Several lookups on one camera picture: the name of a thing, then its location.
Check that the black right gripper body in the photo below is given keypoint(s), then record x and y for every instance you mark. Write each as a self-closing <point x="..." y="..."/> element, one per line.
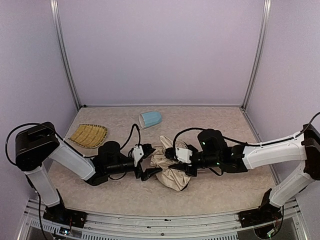
<point x="191" y="163"/>

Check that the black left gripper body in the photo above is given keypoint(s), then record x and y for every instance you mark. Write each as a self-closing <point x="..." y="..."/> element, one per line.
<point x="138" y="166"/>

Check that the beige folding umbrella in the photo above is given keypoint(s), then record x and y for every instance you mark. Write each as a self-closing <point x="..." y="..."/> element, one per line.
<point x="171" y="178"/>

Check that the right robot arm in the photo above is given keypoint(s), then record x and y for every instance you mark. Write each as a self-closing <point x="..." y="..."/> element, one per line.
<point x="302" y="146"/>

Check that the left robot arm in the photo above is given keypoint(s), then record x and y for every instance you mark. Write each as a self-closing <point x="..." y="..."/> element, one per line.
<point x="40" y="141"/>

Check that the light blue mug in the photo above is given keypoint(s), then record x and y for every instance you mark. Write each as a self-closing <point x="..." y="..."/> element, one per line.
<point x="149" y="119"/>

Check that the woven bamboo tray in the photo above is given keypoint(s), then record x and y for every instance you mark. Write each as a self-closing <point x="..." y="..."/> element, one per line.
<point x="89" y="136"/>

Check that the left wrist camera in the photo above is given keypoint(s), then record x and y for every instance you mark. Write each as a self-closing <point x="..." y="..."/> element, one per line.
<point x="140" y="152"/>

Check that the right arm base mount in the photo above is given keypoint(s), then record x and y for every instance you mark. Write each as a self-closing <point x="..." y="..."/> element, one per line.
<point x="259" y="216"/>

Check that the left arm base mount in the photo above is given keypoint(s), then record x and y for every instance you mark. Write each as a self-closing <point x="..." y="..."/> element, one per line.
<point x="68" y="217"/>

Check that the aluminium front rail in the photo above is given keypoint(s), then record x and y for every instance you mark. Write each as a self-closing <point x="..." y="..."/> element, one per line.
<point x="108" y="226"/>

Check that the right aluminium corner post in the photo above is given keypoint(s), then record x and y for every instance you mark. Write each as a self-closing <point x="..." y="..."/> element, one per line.
<point x="258" y="53"/>

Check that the aluminium corner post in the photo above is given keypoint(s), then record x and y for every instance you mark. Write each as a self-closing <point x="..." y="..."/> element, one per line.
<point x="258" y="53"/>
<point x="63" y="53"/>

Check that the left aluminium corner post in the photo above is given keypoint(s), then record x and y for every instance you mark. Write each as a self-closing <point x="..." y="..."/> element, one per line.
<point x="63" y="53"/>

